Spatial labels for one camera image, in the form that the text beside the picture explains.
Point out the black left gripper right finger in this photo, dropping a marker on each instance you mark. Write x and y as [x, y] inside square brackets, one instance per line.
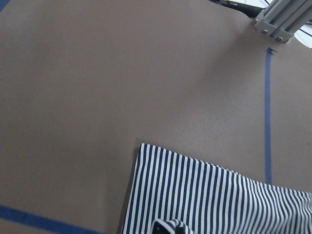
[180, 230]

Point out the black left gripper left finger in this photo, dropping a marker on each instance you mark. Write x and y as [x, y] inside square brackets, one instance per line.
[158, 228]

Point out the blue white striped polo shirt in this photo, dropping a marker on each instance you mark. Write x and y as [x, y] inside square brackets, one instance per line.
[177, 191]

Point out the aluminium frame post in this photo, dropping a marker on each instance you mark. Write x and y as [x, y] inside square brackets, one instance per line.
[282, 18]

